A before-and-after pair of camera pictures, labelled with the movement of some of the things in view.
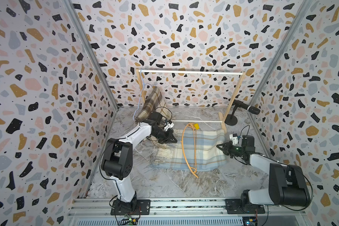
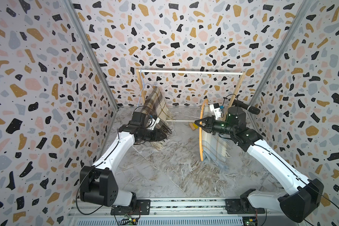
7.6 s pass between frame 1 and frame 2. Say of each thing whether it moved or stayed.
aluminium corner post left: stayed
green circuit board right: stayed
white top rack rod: stayed
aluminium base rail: stayed
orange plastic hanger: moved
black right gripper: moved
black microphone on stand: stayed
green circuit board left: stayed
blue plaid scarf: moved
